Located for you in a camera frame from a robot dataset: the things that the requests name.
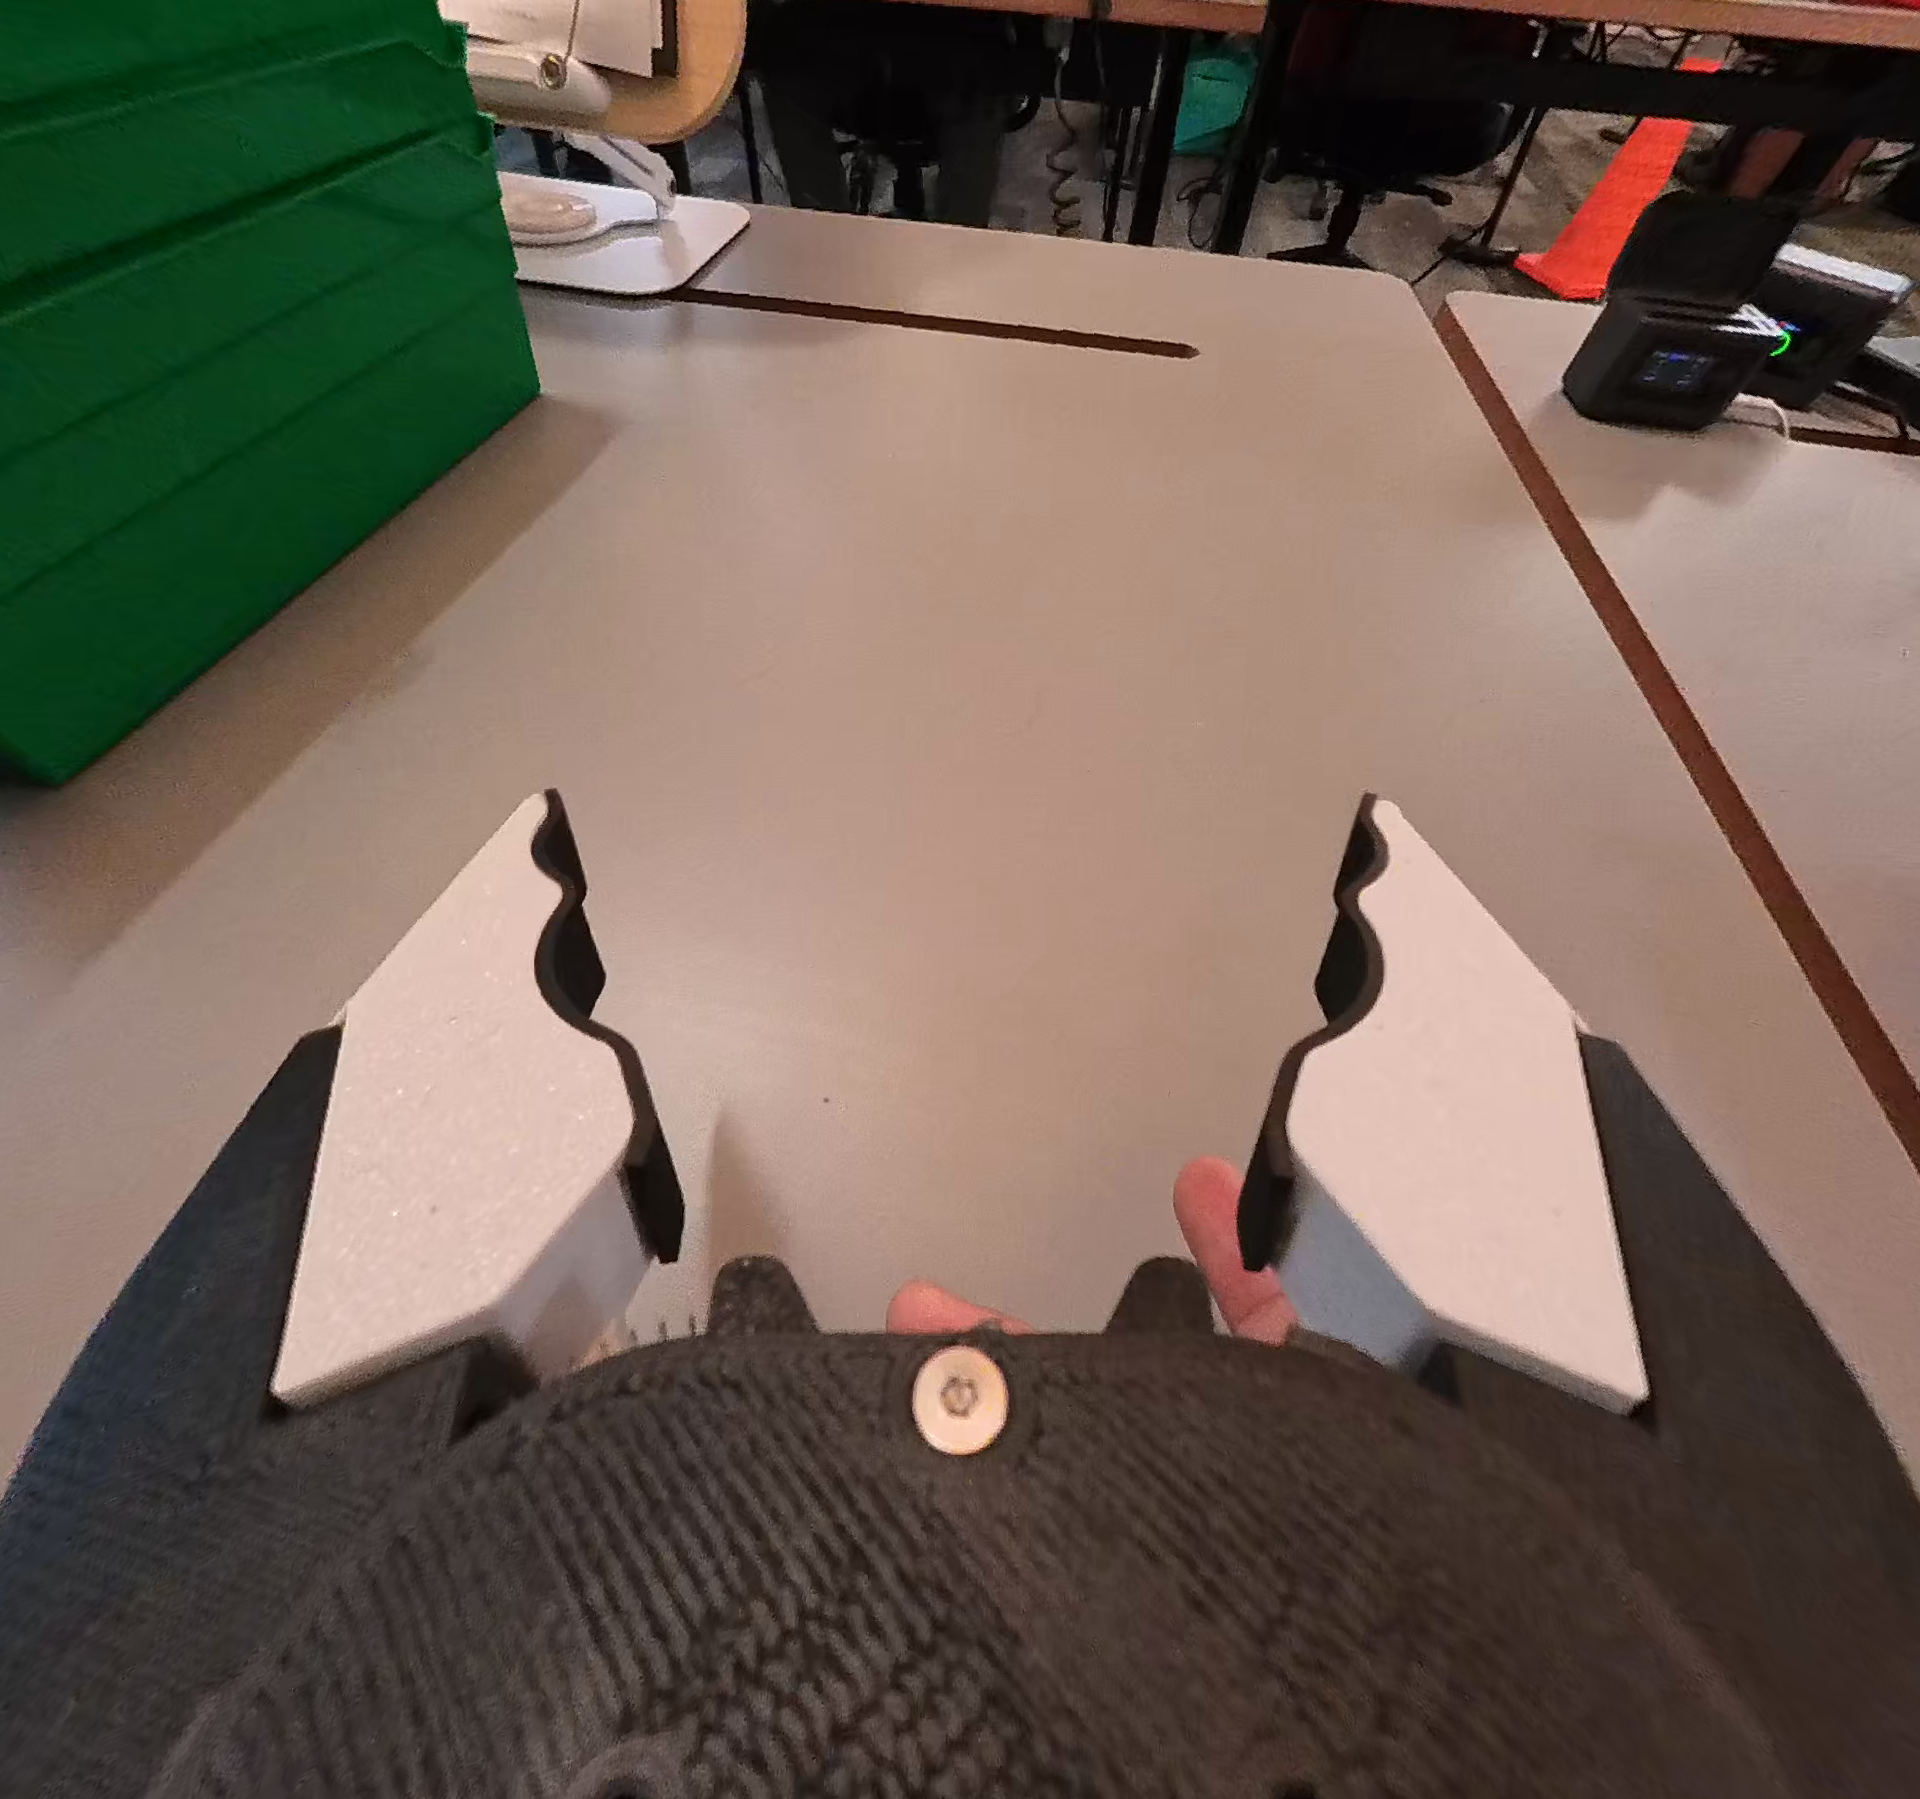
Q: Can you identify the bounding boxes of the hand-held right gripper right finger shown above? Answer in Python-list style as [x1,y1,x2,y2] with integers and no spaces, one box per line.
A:
[1238,796,1655,1415]

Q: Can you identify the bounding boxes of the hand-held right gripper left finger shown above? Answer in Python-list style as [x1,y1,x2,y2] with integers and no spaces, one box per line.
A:
[271,788,685,1415]

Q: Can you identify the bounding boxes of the person's right hand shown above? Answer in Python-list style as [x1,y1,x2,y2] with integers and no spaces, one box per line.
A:
[886,1160,1299,1350]

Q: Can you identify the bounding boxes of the black charger box with display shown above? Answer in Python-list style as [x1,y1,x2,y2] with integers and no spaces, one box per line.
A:
[1564,188,1803,431]

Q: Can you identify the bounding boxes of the black device with green light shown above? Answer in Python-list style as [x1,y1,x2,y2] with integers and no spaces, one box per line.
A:
[1763,244,1916,411]

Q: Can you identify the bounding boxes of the orange traffic cone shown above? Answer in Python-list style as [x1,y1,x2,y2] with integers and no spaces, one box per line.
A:
[1513,115,1700,306]

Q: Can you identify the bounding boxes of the black office chair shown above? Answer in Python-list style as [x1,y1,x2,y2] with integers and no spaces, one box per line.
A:
[1285,17,1507,270]

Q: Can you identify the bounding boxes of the teal bag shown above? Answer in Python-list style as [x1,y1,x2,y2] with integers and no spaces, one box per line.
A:
[1168,46,1262,167]

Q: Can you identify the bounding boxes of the instruction sheet on stand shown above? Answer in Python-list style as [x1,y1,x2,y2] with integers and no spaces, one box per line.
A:
[423,0,750,154]

